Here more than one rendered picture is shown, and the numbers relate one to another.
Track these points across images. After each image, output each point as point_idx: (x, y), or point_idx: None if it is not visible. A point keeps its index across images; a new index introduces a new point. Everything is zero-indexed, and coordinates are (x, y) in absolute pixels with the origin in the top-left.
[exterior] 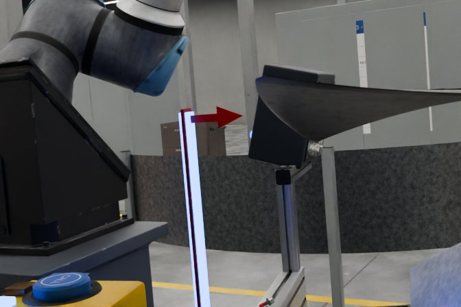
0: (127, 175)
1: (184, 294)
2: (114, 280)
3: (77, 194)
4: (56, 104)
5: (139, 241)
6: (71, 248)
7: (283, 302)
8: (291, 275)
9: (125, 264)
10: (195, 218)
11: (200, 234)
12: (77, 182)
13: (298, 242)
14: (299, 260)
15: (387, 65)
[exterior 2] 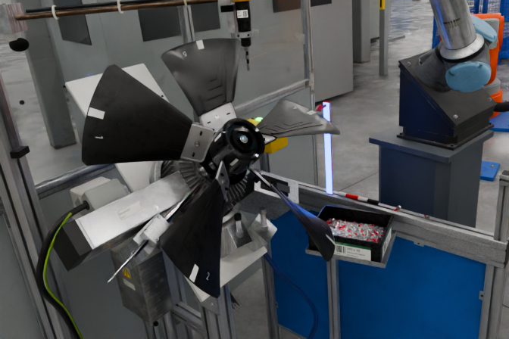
0: (453, 125)
1: None
2: (410, 162)
3: (418, 121)
4: (410, 81)
5: (422, 153)
6: (407, 140)
7: (432, 225)
8: (486, 236)
9: (417, 160)
10: (324, 135)
11: (326, 141)
12: (419, 116)
13: (502, 225)
14: (501, 236)
15: None
